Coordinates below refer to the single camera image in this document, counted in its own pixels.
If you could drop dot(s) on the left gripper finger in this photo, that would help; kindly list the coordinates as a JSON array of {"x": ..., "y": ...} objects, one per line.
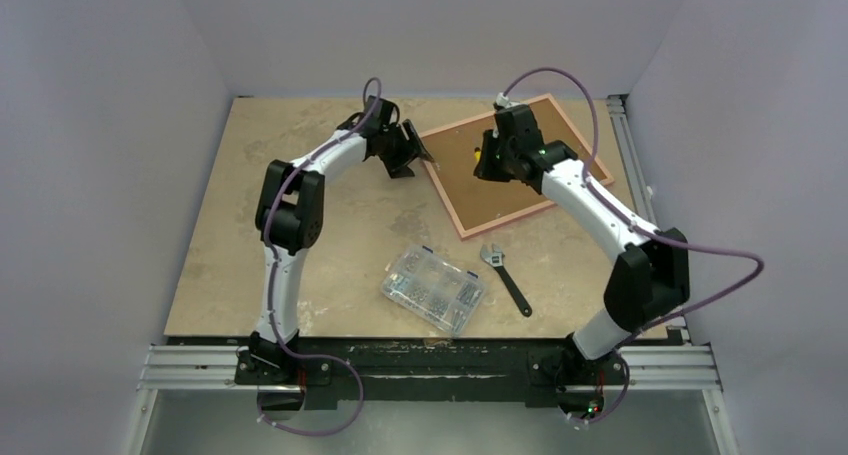
[
  {"x": 399, "y": 167},
  {"x": 417, "y": 147}
]

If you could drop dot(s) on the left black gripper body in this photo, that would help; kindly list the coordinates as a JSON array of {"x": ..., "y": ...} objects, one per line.
[{"x": 396, "y": 145}]

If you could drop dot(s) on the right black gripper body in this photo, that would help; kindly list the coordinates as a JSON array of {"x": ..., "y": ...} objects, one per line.
[{"x": 491, "y": 160}]

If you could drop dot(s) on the pink picture frame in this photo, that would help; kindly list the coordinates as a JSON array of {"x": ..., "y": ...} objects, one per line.
[{"x": 476, "y": 206}]

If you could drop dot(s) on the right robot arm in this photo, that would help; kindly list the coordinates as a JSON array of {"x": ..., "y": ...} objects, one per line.
[{"x": 649, "y": 278}]

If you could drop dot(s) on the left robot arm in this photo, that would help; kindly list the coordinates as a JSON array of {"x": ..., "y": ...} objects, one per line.
[{"x": 290, "y": 216}]

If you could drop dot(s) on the clear screw organizer box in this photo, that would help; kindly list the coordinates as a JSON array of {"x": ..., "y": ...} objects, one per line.
[{"x": 434, "y": 289}]

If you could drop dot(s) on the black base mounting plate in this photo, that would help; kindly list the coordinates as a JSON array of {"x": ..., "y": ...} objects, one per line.
[{"x": 595, "y": 399}]

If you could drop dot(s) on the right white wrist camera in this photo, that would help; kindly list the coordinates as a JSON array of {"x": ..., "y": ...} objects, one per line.
[{"x": 502, "y": 101}]

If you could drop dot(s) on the adjustable wrench black handle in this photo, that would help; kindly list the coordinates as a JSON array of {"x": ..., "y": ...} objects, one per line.
[{"x": 494, "y": 257}]

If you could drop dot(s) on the aluminium rail right side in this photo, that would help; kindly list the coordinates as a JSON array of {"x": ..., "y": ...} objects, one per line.
[{"x": 641, "y": 193}]

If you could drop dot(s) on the aluminium rail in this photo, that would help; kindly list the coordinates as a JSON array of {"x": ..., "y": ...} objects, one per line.
[
  {"x": 641, "y": 193},
  {"x": 641, "y": 367}
]

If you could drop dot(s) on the aluminium rail front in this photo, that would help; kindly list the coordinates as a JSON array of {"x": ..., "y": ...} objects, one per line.
[{"x": 641, "y": 367}]

